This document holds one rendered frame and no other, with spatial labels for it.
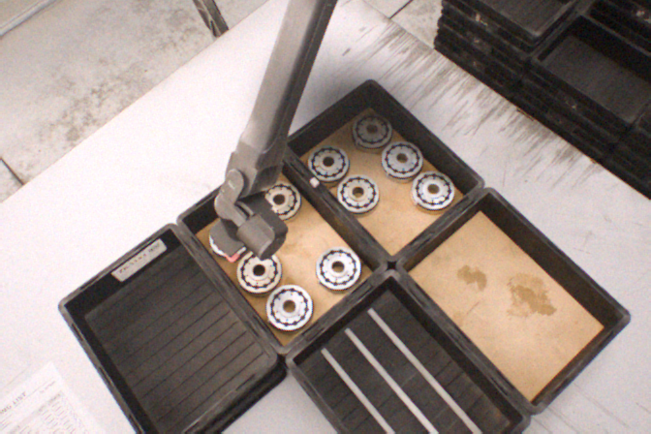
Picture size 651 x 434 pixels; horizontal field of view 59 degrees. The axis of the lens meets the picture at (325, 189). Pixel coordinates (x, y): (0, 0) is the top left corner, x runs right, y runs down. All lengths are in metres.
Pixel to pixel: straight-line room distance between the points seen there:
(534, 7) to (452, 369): 1.45
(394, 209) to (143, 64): 1.74
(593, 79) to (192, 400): 1.74
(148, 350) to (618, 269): 1.15
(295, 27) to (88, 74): 2.16
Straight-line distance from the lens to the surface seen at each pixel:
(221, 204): 0.96
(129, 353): 1.39
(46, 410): 1.58
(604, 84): 2.34
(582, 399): 1.52
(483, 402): 1.32
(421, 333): 1.32
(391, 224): 1.39
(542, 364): 1.37
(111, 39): 3.01
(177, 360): 1.35
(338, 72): 1.78
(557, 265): 1.37
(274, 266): 1.33
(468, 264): 1.38
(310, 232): 1.38
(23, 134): 2.86
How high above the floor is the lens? 2.11
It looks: 64 degrees down
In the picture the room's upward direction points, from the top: 4 degrees counter-clockwise
